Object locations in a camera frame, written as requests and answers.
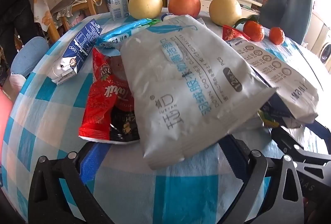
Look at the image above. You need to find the small white blue wrapper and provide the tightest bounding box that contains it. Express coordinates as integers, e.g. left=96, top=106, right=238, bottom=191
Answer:
left=161, top=13, right=179, bottom=22

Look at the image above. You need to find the white pack with round icons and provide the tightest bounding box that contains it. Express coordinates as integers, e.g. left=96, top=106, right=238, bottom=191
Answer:
left=228, top=37, right=319, bottom=128

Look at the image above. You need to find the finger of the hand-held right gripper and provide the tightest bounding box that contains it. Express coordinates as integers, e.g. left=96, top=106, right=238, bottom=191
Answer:
left=271, top=126, right=331, bottom=164
left=309, top=119, right=331, bottom=142

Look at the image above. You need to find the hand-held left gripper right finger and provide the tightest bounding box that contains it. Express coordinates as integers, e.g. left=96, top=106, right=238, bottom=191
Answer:
left=215, top=133, right=304, bottom=224

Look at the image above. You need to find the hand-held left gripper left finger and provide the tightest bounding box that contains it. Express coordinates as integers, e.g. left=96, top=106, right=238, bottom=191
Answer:
left=27, top=140, right=117, bottom=224

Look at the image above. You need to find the red apple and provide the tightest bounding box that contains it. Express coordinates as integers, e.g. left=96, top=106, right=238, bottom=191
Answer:
left=168, top=0, right=201, bottom=19

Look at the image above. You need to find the pink plastic bin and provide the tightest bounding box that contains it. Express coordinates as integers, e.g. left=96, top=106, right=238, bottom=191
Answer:
left=0, top=88, right=14, bottom=178

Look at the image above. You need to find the washing machine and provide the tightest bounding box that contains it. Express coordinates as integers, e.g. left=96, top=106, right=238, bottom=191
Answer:
left=319, top=33, right=331, bottom=72

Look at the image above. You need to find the large yellow pear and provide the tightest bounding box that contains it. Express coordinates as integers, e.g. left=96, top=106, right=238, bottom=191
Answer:
left=209, top=0, right=243, bottom=27

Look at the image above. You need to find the mandarin with green leaf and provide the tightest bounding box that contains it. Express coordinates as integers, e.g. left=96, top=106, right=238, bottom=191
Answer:
left=234, top=15, right=265, bottom=43

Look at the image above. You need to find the dark blue yellow wrapper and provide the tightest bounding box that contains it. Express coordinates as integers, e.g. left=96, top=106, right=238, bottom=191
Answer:
left=258, top=100, right=281, bottom=128

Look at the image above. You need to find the large white wipes pack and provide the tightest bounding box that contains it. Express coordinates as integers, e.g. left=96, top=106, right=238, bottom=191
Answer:
left=120, top=15, right=278, bottom=170

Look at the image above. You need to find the small yellow pear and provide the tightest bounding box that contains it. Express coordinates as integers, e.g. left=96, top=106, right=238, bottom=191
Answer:
left=128, top=0, right=163, bottom=20

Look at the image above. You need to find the red snack bag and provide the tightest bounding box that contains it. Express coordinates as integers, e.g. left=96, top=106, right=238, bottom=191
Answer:
left=78, top=47, right=141, bottom=144

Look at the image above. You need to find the white cloth bundle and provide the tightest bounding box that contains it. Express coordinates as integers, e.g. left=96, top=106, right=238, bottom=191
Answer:
left=9, top=73, right=28, bottom=89

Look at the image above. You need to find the white orange print cloth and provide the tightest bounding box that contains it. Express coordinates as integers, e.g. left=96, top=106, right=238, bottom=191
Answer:
left=32, top=0, right=56, bottom=32

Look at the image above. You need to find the small mandarin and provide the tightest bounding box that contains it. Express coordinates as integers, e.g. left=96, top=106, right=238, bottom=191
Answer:
left=268, top=27, right=285, bottom=45

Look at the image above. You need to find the blue white milk carton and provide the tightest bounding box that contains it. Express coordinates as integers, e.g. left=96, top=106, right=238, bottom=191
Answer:
left=50, top=20, right=102, bottom=85

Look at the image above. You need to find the small red packet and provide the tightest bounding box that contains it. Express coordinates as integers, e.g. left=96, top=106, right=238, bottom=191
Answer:
left=222, top=25, right=251, bottom=42

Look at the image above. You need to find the blue white checkered tablecloth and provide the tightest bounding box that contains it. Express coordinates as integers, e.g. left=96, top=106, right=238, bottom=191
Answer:
left=0, top=12, right=331, bottom=224

